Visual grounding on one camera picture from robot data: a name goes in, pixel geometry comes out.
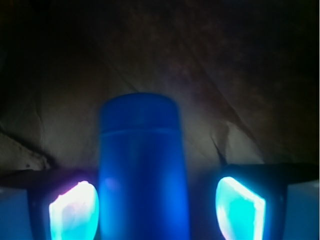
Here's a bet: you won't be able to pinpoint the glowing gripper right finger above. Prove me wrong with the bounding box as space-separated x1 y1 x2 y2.
215 163 320 240

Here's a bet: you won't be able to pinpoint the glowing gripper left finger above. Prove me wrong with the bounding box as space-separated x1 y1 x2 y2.
0 169 99 240

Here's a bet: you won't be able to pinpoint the blue plastic bottle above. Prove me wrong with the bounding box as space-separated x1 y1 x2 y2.
98 93 190 240

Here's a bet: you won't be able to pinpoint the brown paper bag tray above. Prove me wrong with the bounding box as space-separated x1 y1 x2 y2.
0 0 320 171

